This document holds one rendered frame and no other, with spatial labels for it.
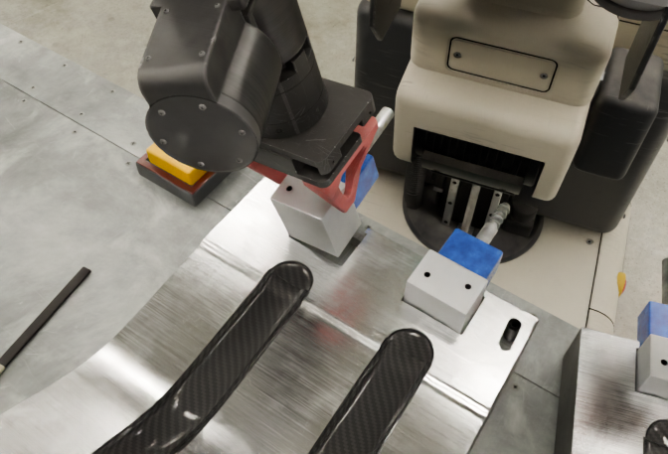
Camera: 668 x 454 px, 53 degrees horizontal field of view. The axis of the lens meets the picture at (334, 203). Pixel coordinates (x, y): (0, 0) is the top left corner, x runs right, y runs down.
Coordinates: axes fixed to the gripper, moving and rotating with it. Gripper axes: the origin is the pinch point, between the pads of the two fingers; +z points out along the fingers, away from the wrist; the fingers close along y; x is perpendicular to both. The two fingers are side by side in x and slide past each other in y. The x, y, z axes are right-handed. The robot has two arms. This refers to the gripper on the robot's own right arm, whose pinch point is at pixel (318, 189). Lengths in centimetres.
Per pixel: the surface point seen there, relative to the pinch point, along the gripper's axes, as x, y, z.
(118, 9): 79, -159, 81
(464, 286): -0.7, 12.5, 4.6
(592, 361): 1.6, 21.8, 12.9
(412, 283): -2.5, 9.2, 3.7
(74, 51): 56, -154, 79
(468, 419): -8.7, 16.6, 7.1
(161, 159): 0.4, -22.1, 7.2
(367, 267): -1.9, 4.5, 5.8
